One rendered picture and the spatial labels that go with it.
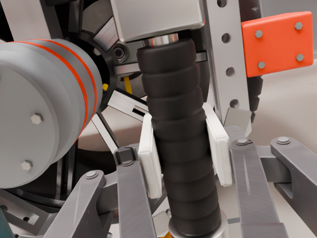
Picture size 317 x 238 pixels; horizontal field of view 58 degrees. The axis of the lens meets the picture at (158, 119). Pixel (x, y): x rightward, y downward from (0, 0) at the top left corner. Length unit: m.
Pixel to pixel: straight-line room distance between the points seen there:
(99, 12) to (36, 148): 0.69
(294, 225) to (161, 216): 0.99
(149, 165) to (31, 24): 0.31
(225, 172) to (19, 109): 0.19
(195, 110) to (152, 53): 0.04
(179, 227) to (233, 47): 0.26
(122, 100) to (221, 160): 0.37
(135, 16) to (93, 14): 0.78
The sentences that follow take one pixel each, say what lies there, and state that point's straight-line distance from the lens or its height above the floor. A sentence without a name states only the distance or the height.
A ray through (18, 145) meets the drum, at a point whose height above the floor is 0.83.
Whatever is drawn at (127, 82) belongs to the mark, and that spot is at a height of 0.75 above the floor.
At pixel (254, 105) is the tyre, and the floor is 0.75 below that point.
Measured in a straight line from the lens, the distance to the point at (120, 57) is 0.88.
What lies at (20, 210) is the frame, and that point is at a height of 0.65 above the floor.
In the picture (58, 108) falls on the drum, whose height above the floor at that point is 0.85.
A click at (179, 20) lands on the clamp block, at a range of 0.16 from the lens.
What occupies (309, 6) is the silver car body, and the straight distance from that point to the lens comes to 0.90.
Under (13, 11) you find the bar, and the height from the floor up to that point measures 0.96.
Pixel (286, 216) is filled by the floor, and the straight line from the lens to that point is 1.46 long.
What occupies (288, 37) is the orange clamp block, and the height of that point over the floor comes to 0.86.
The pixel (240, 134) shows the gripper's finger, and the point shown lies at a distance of 0.17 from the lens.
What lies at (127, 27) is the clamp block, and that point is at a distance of 0.16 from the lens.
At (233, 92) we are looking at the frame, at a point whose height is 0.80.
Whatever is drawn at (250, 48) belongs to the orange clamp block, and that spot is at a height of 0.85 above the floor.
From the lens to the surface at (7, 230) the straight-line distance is 0.45.
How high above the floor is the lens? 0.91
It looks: 18 degrees down
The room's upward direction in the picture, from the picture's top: 12 degrees counter-clockwise
